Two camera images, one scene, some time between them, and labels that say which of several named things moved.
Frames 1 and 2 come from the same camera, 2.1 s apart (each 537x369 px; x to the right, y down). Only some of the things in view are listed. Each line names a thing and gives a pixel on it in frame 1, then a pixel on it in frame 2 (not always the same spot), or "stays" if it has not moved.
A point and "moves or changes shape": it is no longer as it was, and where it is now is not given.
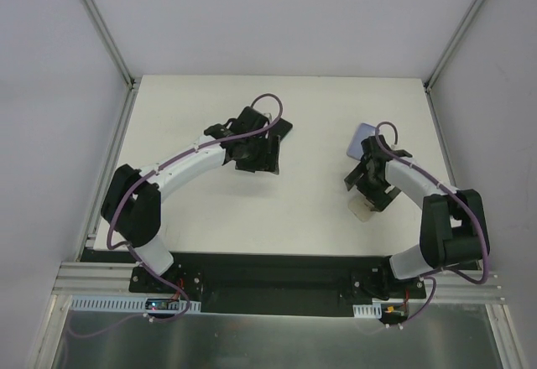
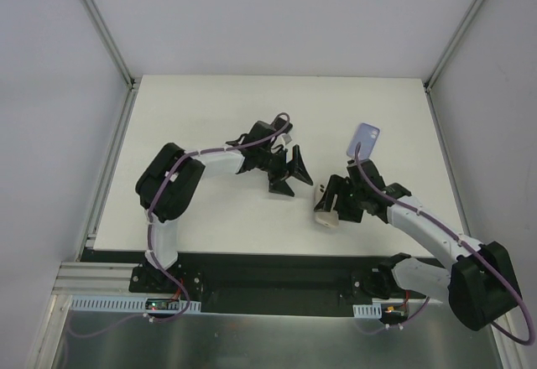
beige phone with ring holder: x=361 y=207 moves or changes shape
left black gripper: x=272 y=151 -> x=281 y=166
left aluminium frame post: x=102 y=31 stays
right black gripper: x=367 y=182 -> x=341 y=197
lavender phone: x=362 y=132 stays
